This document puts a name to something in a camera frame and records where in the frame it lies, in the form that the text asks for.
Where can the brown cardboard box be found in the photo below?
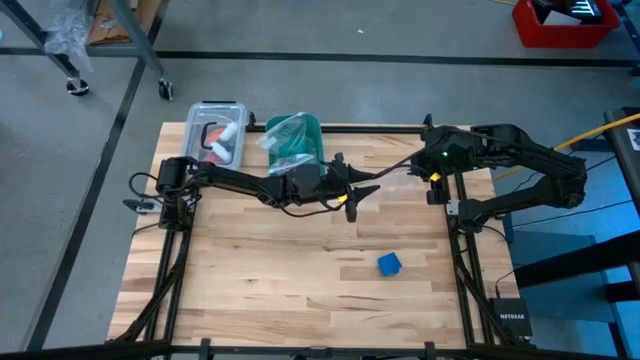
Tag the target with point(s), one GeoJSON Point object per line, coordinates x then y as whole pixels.
{"type": "Point", "coordinates": [107, 25]}

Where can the clear plastic storage box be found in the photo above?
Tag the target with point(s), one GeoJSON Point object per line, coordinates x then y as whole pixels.
{"type": "Point", "coordinates": [192, 150]}

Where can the green plastic bin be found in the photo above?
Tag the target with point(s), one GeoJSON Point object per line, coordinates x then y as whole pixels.
{"type": "Point", "coordinates": [312, 140]}

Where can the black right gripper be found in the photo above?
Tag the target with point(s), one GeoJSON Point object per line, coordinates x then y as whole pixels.
{"type": "Point", "coordinates": [437, 192]}

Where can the orange bandage roll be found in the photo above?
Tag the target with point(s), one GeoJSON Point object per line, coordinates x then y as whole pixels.
{"type": "Point", "coordinates": [214, 135]}

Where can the black side table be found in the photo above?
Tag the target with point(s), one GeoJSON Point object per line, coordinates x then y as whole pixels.
{"type": "Point", "coordinates": [627, 150]}

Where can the black network switch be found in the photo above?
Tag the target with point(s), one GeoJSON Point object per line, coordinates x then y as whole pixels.
{"type": "Point", "coordinates": [512, 317]}

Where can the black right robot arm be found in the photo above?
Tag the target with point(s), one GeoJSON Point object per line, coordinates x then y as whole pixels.
{"type": "Point", "coordinates": [525, 150]}

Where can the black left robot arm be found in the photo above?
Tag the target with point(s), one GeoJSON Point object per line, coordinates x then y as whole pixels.
{"type": "Point", "coordinates": [235, 180]}

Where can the white bandage roll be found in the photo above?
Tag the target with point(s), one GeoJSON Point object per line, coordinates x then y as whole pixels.
{"type": "Point", "coordinates": [229, 132]}
{"type": "Point", "coordinates": [220, 152]}

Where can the blue bandage roll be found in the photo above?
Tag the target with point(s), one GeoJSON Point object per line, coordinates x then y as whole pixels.
{"type": "Point", "coordinates": [389, 264]}

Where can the metal cart with wheels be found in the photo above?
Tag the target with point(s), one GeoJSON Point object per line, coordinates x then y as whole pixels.
{"type": "Point", "coordinates": [140, 45]}

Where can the red plastic bin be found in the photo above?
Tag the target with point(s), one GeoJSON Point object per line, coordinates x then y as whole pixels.
{"type": "Point", "coordinates": [570, 35]}

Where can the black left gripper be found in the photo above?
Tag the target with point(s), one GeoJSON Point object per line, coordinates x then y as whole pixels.
{"type": "Point", "coordinates": [320, 187]}

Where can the black metal beam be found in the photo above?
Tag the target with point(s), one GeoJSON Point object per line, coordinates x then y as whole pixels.
{"type": "Point", "coordinates": [575, 262]}

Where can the crumpled clear plastic wrap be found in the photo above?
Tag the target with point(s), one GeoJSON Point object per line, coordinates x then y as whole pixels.
{"type": "Point", "coordinates": [67, 30]}

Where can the black device with white stripes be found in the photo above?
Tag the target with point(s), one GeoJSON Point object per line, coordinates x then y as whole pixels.
{"type": "Point", "coordinates": [575, 7]}

